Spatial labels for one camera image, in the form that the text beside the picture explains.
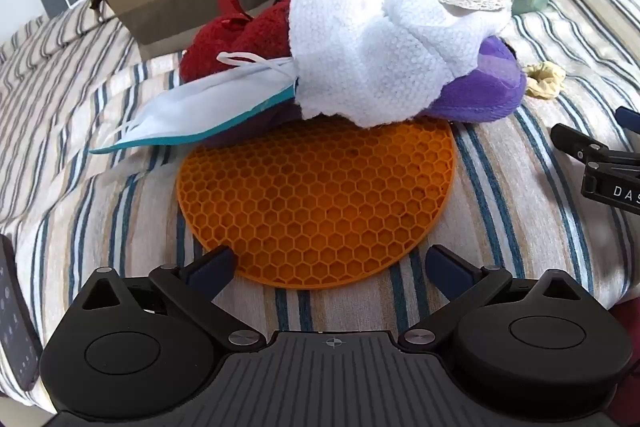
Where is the orange honeycomb silicone mat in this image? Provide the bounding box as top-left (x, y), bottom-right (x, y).
top-left (177, 114), bottom-right (456, 290)

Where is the dark red cloth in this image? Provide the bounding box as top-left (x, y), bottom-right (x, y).
top-left (611, 299), bottom-right (640, 427)

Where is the white textured cloth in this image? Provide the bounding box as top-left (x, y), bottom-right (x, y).
top-left (289, 0), bottom-right (506, 128)

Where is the beige scrunchie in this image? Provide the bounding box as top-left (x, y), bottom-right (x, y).
top-left (522, 61), bottom-right (566, 100)

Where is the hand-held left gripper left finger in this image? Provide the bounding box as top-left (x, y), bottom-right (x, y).
top-left (75, 246), bottom-right (267, 354)

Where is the white face mask teal edge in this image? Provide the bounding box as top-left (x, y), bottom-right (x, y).
top-left (89, 52), bottom-right (301, 155)

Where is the red towel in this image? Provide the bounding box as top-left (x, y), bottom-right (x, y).
top-left (179, 0), bottom-right (296, 84)

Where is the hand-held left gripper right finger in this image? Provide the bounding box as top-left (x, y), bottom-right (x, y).
top-left (397, 244), bottom-right (606, 352)

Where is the purple towel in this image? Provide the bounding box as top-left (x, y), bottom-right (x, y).
top-left (205, 34), bottom-right (528, 148)

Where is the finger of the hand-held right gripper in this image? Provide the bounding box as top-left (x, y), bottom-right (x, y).
top-left (616, 106), bottom-right (640, 131)
top-left (550, 123), bottom-right (610, 161)

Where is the black remote control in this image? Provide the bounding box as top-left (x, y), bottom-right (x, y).
top-left (0, 234), bottom-right (43, 392)

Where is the striped bed sheet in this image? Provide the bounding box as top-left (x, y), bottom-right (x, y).
top-left (0, 0), bottom-right (640, 427)

